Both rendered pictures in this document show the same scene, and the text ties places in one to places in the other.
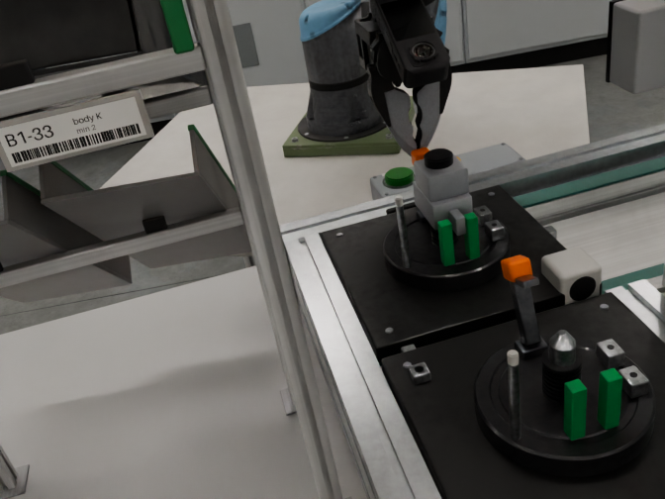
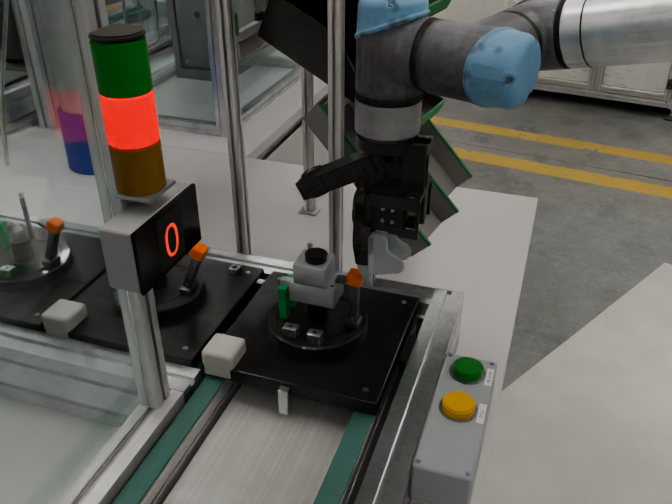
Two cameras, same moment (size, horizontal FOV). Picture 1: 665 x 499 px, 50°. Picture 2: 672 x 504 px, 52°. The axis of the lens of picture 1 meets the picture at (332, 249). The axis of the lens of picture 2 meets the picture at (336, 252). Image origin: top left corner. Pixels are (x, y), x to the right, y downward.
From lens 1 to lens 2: 1.32 m
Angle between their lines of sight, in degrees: 93
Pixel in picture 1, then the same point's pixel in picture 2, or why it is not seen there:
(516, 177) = (385, 433)
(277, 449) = not seen: hidden behind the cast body
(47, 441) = not seen: hidden behind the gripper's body
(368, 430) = (233, 255)
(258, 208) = (230, 110)
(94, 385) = (435, 252)
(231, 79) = (225, 53)
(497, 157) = (440, 449)
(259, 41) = not seen: outside the picture
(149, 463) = (349, 255)
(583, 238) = (290, 458)
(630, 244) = (248, 475)
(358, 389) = (259, 262)
